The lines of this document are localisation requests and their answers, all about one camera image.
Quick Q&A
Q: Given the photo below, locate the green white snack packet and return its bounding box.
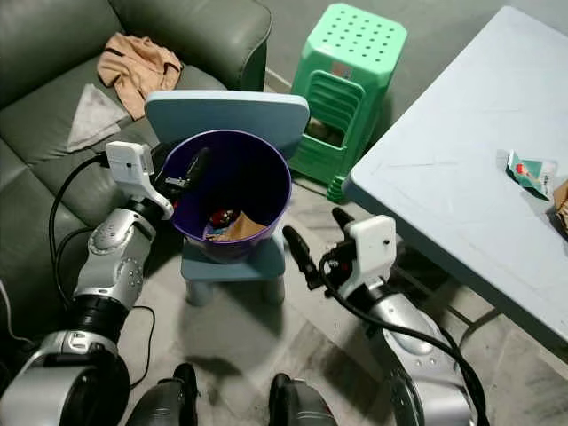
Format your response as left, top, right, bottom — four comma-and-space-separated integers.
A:
505, 151, 558, 201

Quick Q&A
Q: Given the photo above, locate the brown paper trash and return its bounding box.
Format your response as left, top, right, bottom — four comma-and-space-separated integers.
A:
213, 213, 268, 242

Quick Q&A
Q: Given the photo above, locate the light blue plastic table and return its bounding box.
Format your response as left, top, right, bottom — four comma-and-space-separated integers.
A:
343, 5, 568, 360

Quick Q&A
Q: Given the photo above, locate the robot leg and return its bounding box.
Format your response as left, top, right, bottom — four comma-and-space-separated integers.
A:
129, 362, 201, 426
268, 373, 340, 426

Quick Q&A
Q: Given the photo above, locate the green plastic stool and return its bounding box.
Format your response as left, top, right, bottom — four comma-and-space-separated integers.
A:
288, 3, 408, 203

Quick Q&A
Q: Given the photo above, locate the brown crumpled paper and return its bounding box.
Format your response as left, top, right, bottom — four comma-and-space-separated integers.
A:
552, 177, 568, 215

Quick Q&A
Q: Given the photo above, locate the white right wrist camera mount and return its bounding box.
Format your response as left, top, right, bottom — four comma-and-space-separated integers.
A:
346, 215, 398, 289

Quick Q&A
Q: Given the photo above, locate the thin black floor cable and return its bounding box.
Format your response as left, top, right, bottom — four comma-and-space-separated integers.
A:
129, 306, 157, 388

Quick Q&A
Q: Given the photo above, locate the red round trash item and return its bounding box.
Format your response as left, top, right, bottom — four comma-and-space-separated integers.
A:
206, 209, 237, 230

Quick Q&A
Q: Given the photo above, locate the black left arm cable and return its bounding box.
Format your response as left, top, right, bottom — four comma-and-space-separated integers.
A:
49, 153, 113, 312

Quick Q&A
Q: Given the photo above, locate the dark green leather sofa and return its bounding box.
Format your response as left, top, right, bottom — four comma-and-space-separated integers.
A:
0, 0, 272, 356

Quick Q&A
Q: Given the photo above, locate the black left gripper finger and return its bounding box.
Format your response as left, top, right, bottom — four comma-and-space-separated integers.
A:
185, 147, 212, 188

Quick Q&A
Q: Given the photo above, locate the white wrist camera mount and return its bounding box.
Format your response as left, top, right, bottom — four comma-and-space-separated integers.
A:
106, 141, 174, 220
346, 215, 398, 289

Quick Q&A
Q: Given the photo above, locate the small light blue chair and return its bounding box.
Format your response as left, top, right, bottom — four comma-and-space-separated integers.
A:
145, 90, 310, 307

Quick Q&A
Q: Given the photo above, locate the thin white cable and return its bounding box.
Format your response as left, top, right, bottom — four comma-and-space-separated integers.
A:
0, 306, 24, 349

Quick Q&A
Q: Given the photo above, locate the grey folded cloth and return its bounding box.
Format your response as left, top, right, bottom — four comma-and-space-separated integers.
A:
66, 83, 130, 154

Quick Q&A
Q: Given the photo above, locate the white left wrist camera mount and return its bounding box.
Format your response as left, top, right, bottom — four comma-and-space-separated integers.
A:
106, 141, 174, 220

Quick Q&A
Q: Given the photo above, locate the robot left leg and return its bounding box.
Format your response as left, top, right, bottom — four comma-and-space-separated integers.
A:
129, 362, 201, 426

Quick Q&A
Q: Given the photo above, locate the robot right leg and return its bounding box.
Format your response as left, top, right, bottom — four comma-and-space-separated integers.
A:
268, 373, 340, 426

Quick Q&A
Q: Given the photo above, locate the purple plastic rubbish bin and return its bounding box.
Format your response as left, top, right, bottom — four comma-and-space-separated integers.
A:
162, 130, 292, 264

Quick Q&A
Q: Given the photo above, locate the beige crumpled cloth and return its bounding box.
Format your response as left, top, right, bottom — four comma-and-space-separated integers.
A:
98, 33, 184, 121

